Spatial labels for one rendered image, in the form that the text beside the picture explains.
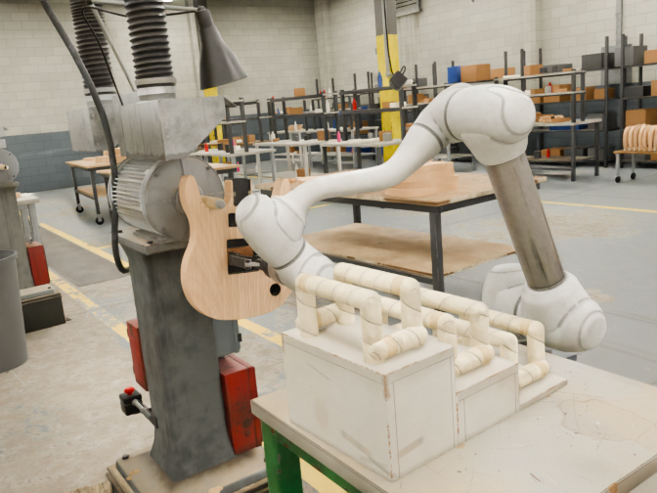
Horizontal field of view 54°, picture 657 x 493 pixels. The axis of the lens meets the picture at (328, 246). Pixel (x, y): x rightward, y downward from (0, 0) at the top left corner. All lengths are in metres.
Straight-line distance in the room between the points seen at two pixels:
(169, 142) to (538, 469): 1.08
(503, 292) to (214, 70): 1.01
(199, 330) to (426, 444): 1.28
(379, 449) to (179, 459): 1.38
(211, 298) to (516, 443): 0.99
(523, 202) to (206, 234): 0.83
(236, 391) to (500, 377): 1.32
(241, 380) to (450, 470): 1.35
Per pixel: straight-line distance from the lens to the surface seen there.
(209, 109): 1.65
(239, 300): 1.85
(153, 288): 2.10
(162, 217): 1.92
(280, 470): 1.33
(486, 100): 1.55
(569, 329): 1.77
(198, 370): 2.23
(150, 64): 1.77
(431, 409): 1.03
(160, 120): 1.60
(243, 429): 2.37
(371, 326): 0.95
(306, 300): 1.08
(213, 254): 1.80
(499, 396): 1.15
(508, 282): 1.92
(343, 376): 1.02
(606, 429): 1.18
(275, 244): 1.45
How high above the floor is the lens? 1.48
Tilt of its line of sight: 12 degrees down
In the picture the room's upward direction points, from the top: 5 degrees counter-clockwise
